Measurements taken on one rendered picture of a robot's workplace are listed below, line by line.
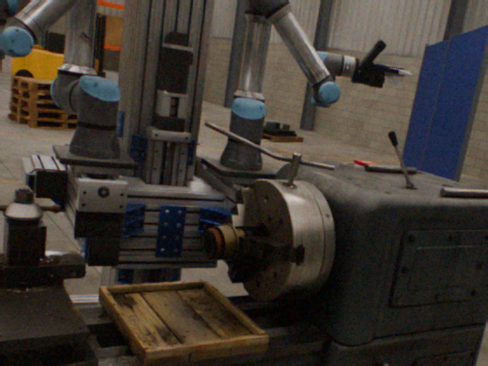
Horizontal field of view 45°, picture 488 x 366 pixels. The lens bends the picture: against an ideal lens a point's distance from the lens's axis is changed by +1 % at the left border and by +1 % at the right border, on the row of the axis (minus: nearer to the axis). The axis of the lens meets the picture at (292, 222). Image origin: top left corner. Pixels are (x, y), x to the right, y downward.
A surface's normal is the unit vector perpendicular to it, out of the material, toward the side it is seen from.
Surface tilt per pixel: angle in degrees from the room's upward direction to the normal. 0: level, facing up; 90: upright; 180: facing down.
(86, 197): 90
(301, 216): 49
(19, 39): 90
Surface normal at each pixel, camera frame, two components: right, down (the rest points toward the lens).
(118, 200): 0.44, 0.29
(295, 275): 0.48, 0.50
